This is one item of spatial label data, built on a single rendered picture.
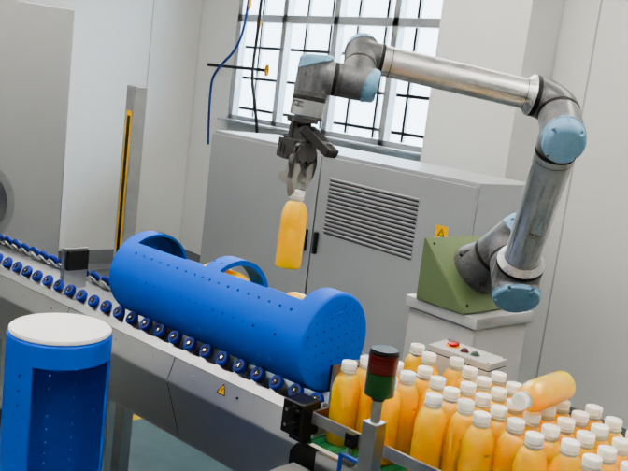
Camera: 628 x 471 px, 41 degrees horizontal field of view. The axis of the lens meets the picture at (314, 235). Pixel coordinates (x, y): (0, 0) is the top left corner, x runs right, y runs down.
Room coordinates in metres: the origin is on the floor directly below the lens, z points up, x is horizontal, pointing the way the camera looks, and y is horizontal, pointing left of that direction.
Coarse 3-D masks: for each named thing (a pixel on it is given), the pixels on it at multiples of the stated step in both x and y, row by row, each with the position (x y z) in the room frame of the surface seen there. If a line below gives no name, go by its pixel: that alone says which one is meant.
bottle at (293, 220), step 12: (288, 204) 2.24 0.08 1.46; (300, 204) 2.24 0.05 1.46; (288, 216) 2.22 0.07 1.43; (300, 216) 2.23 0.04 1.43; (288, 228) 2.22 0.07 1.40; (300, 228) 2.23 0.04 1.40; (288, 240) 2.22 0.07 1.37; (300, 240) 2.23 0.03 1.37; (276, 252) 2.25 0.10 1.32; (288, 252) 2.22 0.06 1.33; (300, 252) 2.23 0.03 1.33; (276, 264) 2.23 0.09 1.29; (288, 264) 2.22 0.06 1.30; (300, 264) 2.24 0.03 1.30
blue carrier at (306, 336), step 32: (128, 256) 2.68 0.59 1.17; (160, 256) 2.60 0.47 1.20; (224, 256) 2.54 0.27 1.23; (128, 288) 2.63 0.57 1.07; (160, 288) 2.53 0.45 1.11; (192, 288) 2.44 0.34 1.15; (224, 288) 2.37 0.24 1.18; (256, 288) 2.32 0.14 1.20; (160, 320) 2.57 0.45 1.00; (192, 320) 2.43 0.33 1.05; (224, 320) 2.33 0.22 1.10; (256, 320) 2.25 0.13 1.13; (288, 320) 2.19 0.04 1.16; (320, 320) 2.18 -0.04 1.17; (352, 320) 2.29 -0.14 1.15; (256, 352) 2.25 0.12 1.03; (288, 352) 2.16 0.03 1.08; (320, 352) 2.19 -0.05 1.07; (352, 352) 2.30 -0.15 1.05; (320, 384) 2.21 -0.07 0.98
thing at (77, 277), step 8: (64, 248) 3.06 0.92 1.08; (72, 248) 3.08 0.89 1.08; (80, 248) 3.10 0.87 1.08; (88, 248) 3.12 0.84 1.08; (64, 256) 3.05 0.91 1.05; (72, 256) 3.05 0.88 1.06; (80, 256) 3.08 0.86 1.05; (88, 256) 3.10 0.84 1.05; (64, 264) 3.05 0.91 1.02; (72, 264) 3.05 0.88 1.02; (80, 264) 3.08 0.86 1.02; (64, 272) 3.05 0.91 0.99; (72, 272) 3.08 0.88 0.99; (80, 272) 3.10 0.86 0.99; (64, 280) 3.05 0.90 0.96; (72, 280) 3.08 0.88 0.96; (80, 280) 3.10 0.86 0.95; (64, 288) 3.05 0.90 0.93
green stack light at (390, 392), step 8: (368, 376) 1.67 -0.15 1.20; (376, 376) 1.66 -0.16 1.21; (368, 384) 1.67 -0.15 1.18; (376, 384) 1.66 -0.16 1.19; (384, 384) 1.66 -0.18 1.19; (392, 384) 1.67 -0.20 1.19; (368, 392) 1.67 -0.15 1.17; (376, 392) 1.66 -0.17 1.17; (384, 392) 1.66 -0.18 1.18; (392, 392) 1.67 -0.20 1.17
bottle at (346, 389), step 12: (348, 372) 2.01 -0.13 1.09; (336, 384) 2.01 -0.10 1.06; (348, 384) 2.00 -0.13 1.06; (336, 396) 2.00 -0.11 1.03; (348, 396) 1.99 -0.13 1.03; (336, 408) 2.00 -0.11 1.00; (348, 408) 1.99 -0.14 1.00; (336, 420) 2.00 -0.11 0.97; (348, 420) 2.00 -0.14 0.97; (336, 444) 1.99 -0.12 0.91
